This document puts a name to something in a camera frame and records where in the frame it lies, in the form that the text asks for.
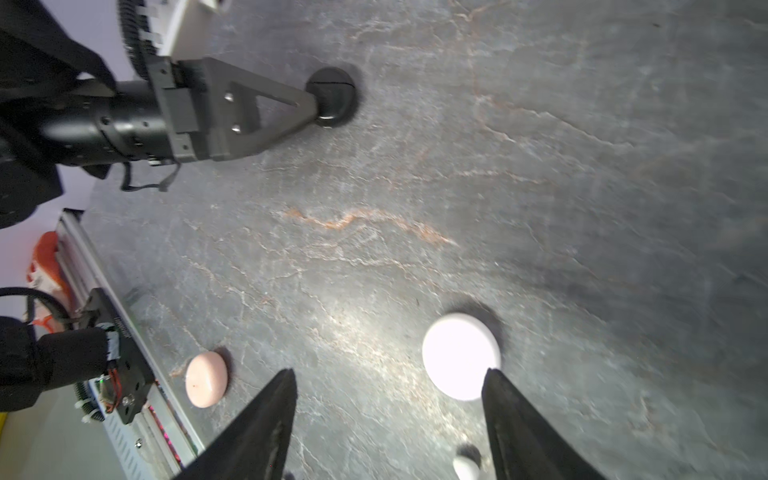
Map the red white work glove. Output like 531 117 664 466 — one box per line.
23 231 74 335

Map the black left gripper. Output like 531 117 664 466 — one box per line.
148 57 318 162

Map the black earbud charging case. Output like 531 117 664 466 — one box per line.
305 67 358 128

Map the white earbud charging case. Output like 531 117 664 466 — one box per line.
422 313 501 402

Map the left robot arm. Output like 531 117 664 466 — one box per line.
1 1 356 420

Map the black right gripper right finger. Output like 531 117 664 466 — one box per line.
481 369 603 480

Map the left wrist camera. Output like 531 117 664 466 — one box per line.
116 0 231 80

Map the white earbud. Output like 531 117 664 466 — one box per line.
452 455 481 480

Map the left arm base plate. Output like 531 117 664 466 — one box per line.
74 288 156 425

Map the pink earbud charging case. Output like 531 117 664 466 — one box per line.
185 351 229 409

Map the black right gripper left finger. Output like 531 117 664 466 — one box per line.
177 369 298 479

